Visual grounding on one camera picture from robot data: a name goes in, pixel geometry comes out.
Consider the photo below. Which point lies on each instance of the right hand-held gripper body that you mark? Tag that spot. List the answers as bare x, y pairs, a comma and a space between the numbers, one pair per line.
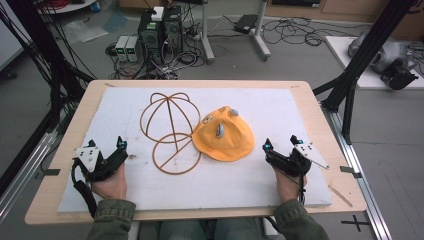
290, 164

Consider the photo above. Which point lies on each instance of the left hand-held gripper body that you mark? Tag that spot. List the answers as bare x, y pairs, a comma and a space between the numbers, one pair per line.
106, 163

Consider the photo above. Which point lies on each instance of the yellow cap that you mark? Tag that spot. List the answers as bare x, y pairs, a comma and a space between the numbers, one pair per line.
230, 145

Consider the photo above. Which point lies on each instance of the person's left hand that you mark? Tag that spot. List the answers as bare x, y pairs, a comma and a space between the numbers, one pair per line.
111, 186

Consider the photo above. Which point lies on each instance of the person's right hand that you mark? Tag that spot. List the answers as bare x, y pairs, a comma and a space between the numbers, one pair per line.
288, 188

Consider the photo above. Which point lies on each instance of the black tape strip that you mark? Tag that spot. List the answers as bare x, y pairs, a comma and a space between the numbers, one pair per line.
51, 172

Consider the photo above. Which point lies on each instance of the white foam board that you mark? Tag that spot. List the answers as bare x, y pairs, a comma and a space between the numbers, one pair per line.
233, 186

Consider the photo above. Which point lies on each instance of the black metal clamp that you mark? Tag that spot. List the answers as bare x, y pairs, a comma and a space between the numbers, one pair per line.
350, 170

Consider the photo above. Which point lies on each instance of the white platform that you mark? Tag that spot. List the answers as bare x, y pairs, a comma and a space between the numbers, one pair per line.
340, 56

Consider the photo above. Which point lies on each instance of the grey power supply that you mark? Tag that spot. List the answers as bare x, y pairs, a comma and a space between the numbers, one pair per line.
121, 48
133, 49

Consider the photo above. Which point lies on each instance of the person's legs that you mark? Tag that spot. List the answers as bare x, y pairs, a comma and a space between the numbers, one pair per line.
213, 230

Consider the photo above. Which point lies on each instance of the white stand leg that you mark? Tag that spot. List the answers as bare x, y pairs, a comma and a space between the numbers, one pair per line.
207, 36
261, 36

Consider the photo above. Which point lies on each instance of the black computer tower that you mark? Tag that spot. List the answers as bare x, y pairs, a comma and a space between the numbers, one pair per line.
150, 38
172, 30

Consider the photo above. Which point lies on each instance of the clear plastic sheet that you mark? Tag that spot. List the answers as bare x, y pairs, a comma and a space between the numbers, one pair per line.
85, 31

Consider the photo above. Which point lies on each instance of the black device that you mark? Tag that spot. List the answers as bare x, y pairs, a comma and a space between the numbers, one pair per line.
398, 76

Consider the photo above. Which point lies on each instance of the flat black box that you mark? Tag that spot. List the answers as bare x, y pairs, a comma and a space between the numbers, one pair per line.
245, 24

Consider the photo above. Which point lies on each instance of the grey rounded device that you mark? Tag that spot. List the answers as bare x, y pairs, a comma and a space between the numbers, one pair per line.
388, 53

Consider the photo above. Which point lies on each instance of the white box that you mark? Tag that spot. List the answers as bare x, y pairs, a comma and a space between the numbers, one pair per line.
157, 14

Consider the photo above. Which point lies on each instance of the white round table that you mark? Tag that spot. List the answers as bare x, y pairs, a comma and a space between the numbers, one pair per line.
66, 6

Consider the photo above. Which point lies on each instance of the aluminium rail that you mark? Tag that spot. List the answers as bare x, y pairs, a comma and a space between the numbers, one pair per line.
23, 173
360, 173

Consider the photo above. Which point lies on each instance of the black frame post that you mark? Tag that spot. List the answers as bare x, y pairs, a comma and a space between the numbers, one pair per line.
43, 50
366, 56

